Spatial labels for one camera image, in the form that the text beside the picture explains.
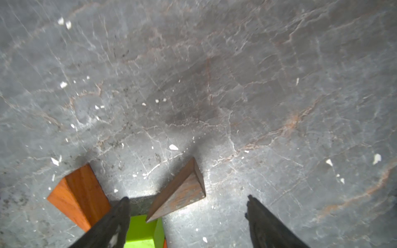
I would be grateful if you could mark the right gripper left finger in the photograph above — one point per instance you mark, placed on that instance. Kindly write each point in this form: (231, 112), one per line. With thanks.
(110, 231)

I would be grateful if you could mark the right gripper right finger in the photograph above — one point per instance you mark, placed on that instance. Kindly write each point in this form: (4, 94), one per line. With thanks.
(266, 230)

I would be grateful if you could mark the dark walnut wedge block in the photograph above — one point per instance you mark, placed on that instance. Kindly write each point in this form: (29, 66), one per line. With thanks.
(186, 188)

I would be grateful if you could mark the orange brown wedge block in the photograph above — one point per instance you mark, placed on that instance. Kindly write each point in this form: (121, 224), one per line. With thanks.
(80, 197)

